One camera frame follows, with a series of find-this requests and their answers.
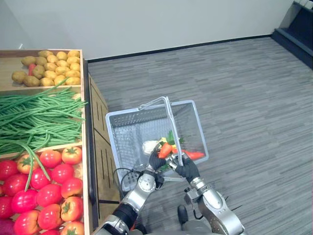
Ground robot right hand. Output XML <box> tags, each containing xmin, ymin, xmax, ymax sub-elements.
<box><xmin>170</xmin><ymin>156</ymin><xmax>201</xmax><ymax>183</ymax></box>

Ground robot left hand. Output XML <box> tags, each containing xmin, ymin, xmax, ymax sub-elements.
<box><xmin>149</xmin><ymin>149</ymin><xmax>173</xmax><ymax>175</ymax></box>

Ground orange-red pepper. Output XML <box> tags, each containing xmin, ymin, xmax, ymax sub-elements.
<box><xmin>158</xmin><ymin>142</ymin><xmax>173</xmax><ymax>159</ymax></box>

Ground grey mesh shopping basket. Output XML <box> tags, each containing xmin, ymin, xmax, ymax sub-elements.
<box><xmin>105</xmin><ymin>99</ymin><xmax>209</xmax><ymax>192</ymax></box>

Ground grey basket handle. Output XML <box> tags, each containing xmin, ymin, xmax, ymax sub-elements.
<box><xmin>139</xmin><ymin>96</ymin><xmax>186</xmax><ymax>167</ymax></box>

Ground green leafy vegetable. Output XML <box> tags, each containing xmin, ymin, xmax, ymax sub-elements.
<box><xmin>166</xmin><ymin>130</ymin><xmax>184</xmax><ymax>145</ymax></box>

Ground magenta vegetable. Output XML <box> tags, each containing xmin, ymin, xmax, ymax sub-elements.
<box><xmin>0</xmin><ymin>219</ymin><xmax>15</xmax><ymax>235</ymax></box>

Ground red carrot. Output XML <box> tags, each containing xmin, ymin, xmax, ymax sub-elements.
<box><xmin>180</xmin><ymin>149</ymin><xmax>205</xmax><ymax>160</ymax></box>

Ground white garlic bulb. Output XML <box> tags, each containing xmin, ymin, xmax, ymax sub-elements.
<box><xmin>142</xmin><ymin>141</ymin><xmax>158</xmax><ymax>155</ymax></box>

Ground wooden produce display stand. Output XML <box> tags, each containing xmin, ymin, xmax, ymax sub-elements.
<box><xmin>0</xmin><ymin>48</ymin><xmax>123</xmax><ymax>235</ymax></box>

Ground curved green long bean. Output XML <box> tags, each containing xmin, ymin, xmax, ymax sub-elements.
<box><xmin>0</xmin><ymin>139</ymin><xmax>35</xmax><ymax>192</ymax></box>
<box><xmin>14</xmin><ymin>141</ymin><xmax>51</xmax><ymax>181</ymax></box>

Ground green long bean pile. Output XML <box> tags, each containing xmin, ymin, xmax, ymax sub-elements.
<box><xmin>0</xmin><ymin>77</ymin><xmax>88</xmax><ymax>155</ymax></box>

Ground dark shelf unit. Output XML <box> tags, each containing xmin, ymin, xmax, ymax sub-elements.
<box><xmin>271</xmin><ymin>0</ymin><xmax>313</xmax><ymax>69</ymax></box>

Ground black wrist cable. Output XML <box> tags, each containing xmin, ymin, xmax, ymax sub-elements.
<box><xmin>112</xmin><ymin>167</ymin><xmax>147</xmax><ymax>187</ymax></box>

